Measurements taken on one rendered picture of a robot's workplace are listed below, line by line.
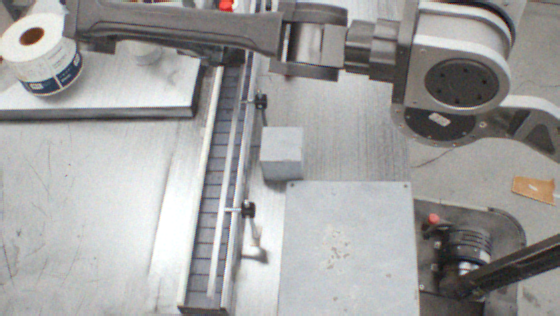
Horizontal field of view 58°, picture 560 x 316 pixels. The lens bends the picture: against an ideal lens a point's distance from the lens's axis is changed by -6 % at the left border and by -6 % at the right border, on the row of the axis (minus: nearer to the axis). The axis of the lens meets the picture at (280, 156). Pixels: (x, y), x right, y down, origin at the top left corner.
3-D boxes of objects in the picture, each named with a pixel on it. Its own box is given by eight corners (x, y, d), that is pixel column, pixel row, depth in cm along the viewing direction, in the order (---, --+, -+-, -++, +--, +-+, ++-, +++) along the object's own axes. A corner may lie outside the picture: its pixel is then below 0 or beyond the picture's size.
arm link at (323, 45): (354, 69, 68) (360, 28, 67) (278, 59, 70) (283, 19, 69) (361, 73, 77) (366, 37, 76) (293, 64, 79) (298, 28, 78)
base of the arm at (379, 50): (401, 107, 71) (410, 43, 61) (343, 98, 73) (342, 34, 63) (409, 62, 76) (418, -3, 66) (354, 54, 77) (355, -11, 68)
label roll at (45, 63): (58, 102, 148) (36, 67, 136) (9, 87, 154) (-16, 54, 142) (95, 54, 158) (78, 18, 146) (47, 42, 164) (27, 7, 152)
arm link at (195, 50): (91, 51, 83) (100, -16, 81) (67, 48, 85) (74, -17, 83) (224, 71, 122) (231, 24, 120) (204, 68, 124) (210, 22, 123)
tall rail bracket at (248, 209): (232, 229, 126) (219, 194, 113) (262, 229, 125) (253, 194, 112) (230, 241, 124) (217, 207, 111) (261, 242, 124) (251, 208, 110)
